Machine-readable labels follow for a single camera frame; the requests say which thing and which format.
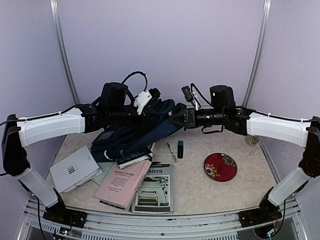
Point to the dark blue wuthering heights book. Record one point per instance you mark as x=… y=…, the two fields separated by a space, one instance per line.
x=140 y=155

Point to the pink warm chord book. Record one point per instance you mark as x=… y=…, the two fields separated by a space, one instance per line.
x=120 y=186

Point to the pale green thin book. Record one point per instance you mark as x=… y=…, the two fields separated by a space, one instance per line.
x=73 y=181

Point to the aluminium corner post right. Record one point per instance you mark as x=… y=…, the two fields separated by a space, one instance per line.
x=258 y=52

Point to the grey ianra book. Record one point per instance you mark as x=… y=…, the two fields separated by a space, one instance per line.
x=155 y=195

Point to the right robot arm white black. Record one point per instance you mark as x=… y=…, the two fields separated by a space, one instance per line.
x=304 y=133

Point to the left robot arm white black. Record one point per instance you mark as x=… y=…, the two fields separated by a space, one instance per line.
x=116 y=105

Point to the aluminium corner post left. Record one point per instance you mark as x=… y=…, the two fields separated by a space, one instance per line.
x=54 y=5

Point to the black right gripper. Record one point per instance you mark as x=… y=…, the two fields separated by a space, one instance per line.
x=190 y=116

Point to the white barcode book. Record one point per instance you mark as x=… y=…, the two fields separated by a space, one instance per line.
x=81 y=160

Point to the black marker blue cap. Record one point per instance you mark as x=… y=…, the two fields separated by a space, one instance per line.
x=180 y=149

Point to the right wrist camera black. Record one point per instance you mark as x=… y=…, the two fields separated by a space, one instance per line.
x=190 y=97

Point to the red floral plate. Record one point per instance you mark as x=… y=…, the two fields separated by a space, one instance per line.
x=220 y=167

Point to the aluminium corner post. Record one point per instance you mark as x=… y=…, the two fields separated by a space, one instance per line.
x=54 y=5
x=258 y=52

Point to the navy blue student backpack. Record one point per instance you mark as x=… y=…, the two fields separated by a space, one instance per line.
x=116 y=141

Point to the aluminium front rail frame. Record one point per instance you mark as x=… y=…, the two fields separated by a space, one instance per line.
x=101 y=225

